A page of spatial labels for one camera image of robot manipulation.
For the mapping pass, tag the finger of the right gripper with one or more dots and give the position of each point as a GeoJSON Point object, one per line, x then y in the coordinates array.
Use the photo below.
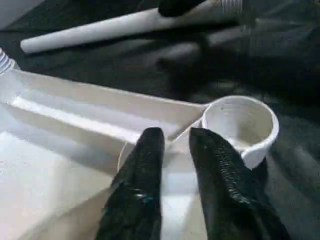
{"type": "Point", "coordinates": [180, 6]}

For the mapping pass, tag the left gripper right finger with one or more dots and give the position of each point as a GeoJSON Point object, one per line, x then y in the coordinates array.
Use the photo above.
{"type": "Point", "coordinates": [225, 195]}

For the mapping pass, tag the white plastic upturned table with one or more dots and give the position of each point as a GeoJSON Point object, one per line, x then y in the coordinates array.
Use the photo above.
{"type": "Point", "coordinates": [100, 62]}

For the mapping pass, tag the white plastic table top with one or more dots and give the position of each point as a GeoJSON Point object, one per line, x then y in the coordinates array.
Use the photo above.
{"type": "Point", "coordinates": [75, 150]}

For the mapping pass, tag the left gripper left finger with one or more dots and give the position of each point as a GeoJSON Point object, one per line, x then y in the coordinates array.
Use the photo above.
{"type": "Point", "coordinates": [140, 187]}

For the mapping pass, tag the white board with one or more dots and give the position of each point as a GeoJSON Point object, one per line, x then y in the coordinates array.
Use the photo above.
{"type": "Point", "coordinates": [15, 12]}

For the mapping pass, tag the white plastic table leg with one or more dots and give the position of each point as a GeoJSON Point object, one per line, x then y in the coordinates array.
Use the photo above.
{"type": "Point", "coordinates": [6, 61]}
{"type": "Point", "coordinates": [100, 30]}

